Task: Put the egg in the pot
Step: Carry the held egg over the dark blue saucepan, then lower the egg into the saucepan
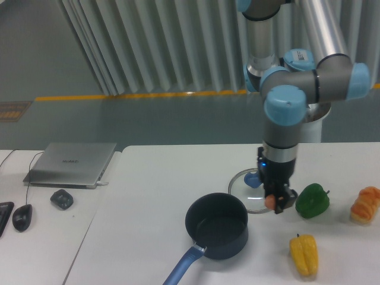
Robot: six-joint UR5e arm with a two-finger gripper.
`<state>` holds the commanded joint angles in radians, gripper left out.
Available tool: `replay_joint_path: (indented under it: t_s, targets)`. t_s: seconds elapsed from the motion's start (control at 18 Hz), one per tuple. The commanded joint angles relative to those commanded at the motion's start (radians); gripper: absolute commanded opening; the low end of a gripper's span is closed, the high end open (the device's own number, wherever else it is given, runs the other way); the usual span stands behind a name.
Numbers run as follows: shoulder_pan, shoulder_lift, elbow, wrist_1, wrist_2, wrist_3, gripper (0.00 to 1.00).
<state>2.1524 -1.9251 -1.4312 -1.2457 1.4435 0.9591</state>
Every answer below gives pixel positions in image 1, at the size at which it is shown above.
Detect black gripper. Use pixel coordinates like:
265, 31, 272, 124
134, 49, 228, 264
257, 146, 297, 214

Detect brown egg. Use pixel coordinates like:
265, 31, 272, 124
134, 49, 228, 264
265, 195, 276, 210

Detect dark blue saucepan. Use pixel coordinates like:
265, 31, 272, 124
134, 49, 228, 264
163, 192, 249, 284

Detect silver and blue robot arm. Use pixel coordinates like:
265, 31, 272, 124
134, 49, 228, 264
237, 1, 371, 214

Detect glass lid blue knob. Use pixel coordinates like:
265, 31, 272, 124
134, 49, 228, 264
227, 168, 273, 214

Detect green bell pepper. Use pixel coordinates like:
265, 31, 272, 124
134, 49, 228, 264
295, 183, 330, 219

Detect yellow bell pepper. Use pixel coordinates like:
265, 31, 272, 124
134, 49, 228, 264
289, 234, 319, 277

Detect orange croissant bread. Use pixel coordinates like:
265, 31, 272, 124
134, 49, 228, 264
350, 186, 379, 224

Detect white folding screen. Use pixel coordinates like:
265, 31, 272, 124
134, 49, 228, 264
58, 1, 379, 96

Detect dark earbuds case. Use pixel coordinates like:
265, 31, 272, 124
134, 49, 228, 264
50, 189, 74, 210

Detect silver laptop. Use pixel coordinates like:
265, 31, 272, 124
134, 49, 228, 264
23, 142, 116, 189

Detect black computer mouse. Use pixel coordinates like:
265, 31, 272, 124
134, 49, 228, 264
12, 204, 33, 232

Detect black keyboard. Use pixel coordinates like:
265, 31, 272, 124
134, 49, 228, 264
0, 201, 14, 237

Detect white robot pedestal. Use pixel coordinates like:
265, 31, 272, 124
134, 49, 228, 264
300, 103, 331, 143

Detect black mouse cable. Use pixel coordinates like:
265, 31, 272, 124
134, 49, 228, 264
24, 151, 45, 206

